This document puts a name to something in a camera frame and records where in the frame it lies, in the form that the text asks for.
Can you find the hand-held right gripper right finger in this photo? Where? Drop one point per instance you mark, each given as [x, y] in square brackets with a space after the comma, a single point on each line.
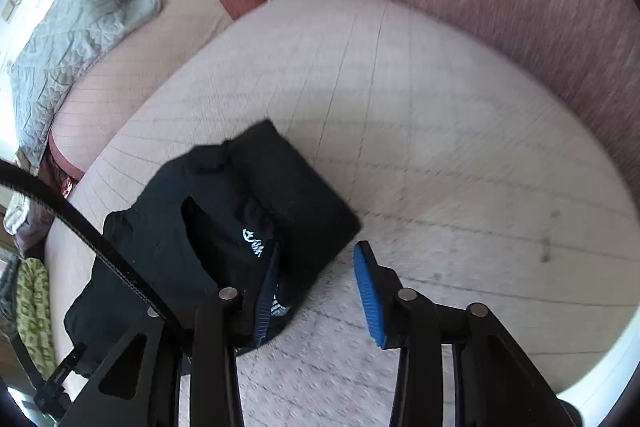
[369, 302]

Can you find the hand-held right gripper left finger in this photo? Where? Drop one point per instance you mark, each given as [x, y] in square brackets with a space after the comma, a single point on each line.
[265, 307]

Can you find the black pants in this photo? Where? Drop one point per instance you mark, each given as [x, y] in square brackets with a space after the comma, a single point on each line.
[210, 227]

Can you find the pink sofa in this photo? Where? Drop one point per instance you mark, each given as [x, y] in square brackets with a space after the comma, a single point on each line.
[380, 107]

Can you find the green patterned cloth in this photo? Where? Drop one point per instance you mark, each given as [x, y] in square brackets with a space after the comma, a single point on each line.
[35, 307]

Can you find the grey quilted blanket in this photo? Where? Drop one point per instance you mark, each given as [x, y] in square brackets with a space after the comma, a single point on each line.
[75, 37]

